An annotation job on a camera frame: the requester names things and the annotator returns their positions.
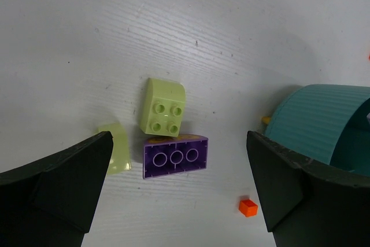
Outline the dark purple lego brick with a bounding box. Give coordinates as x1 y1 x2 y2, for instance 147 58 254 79
143 134 209 179

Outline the lime green curved lego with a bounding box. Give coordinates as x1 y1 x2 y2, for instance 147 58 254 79
98 123 132 175

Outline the lime green lego brick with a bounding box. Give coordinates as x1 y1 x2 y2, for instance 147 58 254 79
140 78 186 137

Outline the teal round divided container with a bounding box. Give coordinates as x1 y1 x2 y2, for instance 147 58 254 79
264 84 369 176

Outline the small orange lego cube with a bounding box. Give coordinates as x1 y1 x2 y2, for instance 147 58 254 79
238 199 258 217

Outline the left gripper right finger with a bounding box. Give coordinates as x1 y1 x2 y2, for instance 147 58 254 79
246 131 369 246

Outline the yellow lego piece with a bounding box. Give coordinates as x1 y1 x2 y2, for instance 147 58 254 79
261 116 271 125

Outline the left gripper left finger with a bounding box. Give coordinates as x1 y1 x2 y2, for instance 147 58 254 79
1 131 113 246

